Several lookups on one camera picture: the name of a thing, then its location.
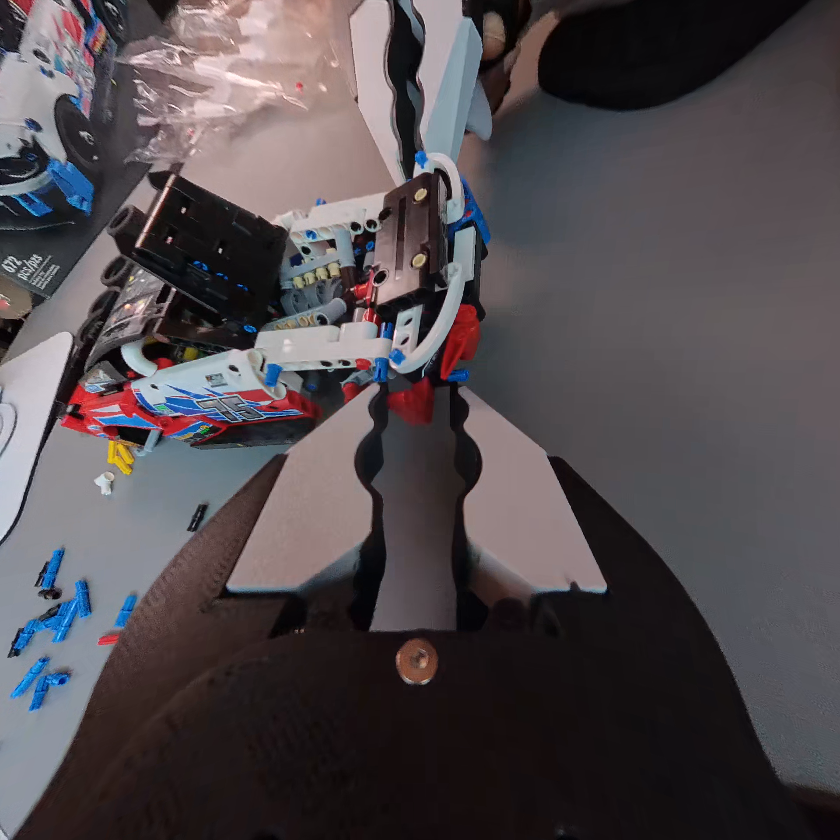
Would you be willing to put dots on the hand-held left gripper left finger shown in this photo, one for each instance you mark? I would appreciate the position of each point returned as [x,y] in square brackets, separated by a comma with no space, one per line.
[308,512]

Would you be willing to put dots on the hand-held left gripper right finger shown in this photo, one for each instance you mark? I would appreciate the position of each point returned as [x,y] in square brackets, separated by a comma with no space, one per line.
[525,512]

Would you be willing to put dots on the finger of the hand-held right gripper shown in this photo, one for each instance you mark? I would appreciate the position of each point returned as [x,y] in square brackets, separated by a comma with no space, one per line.
[449,85]
[374,85]

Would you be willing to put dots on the brick-built toy race car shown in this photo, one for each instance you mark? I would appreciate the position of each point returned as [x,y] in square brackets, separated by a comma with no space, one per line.
[216,262]

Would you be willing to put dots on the person's right hand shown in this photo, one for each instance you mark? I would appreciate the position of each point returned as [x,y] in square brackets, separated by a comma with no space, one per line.
[508,59]

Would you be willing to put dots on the clear plastic bag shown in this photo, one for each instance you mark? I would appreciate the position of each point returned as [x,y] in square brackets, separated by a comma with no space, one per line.
[229,72]

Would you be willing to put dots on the yellow brick piece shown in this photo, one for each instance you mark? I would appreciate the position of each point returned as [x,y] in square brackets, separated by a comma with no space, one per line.
[121,457]

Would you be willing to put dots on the small white brick piece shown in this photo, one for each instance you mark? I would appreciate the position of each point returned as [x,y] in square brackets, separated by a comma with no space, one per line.
[103,483]

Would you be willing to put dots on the single blue connector pin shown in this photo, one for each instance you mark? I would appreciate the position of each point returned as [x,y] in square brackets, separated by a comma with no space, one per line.
[125,610]

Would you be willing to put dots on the pile of blue connector pins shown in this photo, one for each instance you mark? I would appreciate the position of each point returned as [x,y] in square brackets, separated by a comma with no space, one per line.
[59,617]

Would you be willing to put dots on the white instruction booklet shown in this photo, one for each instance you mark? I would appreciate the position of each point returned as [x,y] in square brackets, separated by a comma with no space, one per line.
[29,433]

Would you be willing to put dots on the printed toy car box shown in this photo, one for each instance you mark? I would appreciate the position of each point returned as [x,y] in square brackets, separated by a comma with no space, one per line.
[52,118]

